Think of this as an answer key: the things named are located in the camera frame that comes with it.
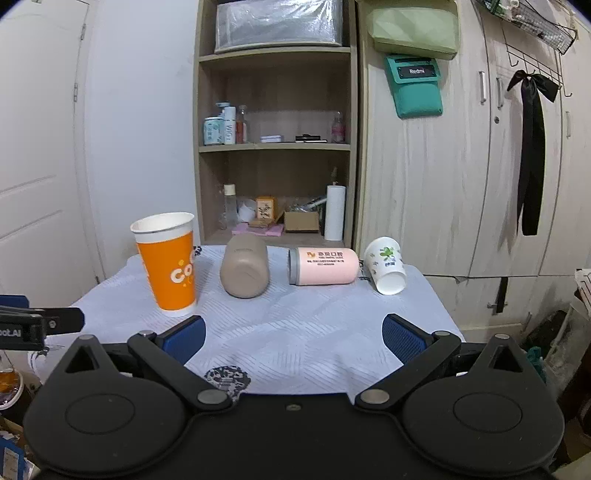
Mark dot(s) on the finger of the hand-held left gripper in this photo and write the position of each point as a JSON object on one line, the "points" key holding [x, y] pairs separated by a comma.
{"points": [[64, 320]]}

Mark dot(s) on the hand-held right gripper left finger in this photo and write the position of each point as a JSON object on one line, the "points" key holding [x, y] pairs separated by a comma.
{"points": [[187, 339]]}

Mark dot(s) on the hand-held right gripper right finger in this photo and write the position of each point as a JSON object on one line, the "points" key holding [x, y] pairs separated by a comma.
{"points": [[402, 340]]}

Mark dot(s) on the white floral paper cup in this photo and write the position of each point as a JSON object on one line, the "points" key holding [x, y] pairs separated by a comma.
{"points": [[385, 270]]}

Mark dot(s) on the taupe insulated cup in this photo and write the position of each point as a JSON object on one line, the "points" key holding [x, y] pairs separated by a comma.
{"points": [[244, 270]]}

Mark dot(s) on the pink insulated cup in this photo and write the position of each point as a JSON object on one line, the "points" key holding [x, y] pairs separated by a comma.
{"points": [[323, 267]]}

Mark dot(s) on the orange paper cup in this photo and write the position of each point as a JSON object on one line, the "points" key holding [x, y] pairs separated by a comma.
{"points": [[171, 277]]}

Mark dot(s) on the glass with orange liquid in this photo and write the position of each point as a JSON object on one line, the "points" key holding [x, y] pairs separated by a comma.
{"points": [[9, 385]]}

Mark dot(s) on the black spotted cloth patch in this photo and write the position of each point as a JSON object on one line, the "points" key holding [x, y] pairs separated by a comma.
{"points": [[228, 381]]}

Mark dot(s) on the white textured tablecloth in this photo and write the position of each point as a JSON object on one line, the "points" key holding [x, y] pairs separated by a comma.
{"points": [[300, 323]]}

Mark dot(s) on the blue carton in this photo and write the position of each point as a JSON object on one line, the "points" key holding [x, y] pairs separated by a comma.
{"points": [[10, 457]]}

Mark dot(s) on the clear bottle cream cap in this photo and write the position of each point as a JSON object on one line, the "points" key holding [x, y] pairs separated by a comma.
{"points": [[229, 207]]}

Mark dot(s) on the pink paper pad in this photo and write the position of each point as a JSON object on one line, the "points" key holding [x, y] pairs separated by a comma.
{"points": [[272, 230]]}

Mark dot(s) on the white paper towel roll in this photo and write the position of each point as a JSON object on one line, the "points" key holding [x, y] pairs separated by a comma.
{"points": [[334, 212]]}

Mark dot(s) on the yellow printed box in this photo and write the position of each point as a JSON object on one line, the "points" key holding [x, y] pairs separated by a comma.
{"points": [[265, 208]]}

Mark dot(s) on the small cardboard box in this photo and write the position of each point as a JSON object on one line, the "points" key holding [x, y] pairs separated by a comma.
{"points": [[301, 221]]}

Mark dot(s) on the white door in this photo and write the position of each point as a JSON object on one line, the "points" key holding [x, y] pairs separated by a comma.
{"points": [[41, 161]]}

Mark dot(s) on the light wooden wardrobe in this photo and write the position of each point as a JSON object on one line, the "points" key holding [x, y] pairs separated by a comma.
{"points": [[438, 184]]}

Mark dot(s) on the clear plastic bag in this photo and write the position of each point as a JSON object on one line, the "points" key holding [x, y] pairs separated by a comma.
{"points": [[304, 204]]}

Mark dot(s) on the wooden shelf unit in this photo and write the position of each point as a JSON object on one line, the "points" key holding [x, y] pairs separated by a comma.
{"points": [[277, 170]]}

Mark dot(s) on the teal drink can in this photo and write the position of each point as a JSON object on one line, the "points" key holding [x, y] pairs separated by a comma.
{"points": [[214, 131]]}

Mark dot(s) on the white pump bottle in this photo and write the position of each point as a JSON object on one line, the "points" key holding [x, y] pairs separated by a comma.
{"points": [[228, 127]]}

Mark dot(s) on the white flat box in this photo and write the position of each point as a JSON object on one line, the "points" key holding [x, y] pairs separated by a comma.
{"points": [[270, 138]]}

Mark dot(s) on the red label bottle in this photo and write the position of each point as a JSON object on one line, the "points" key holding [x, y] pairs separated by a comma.
{"points": [[241, 127]]}

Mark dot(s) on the pink clear bottle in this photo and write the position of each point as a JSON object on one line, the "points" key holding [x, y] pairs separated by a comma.
{"points": [[338, 129]]}

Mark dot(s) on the black flat case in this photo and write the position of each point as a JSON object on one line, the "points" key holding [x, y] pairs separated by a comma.
{"points": [[307, 137]]}

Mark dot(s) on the black ribbon bow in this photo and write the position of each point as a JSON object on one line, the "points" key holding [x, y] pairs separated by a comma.
{"points": [[531, 152]]}

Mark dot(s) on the teal fabric pouch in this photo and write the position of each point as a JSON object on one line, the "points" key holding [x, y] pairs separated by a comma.
{"points": [[418, 94]]}

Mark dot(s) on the light green bag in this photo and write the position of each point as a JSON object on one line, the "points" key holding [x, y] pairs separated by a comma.
{"points": [[413, 30]]}

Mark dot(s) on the clear plastic storage box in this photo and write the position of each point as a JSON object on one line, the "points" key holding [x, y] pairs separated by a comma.
{"points": [[279, 25]]}

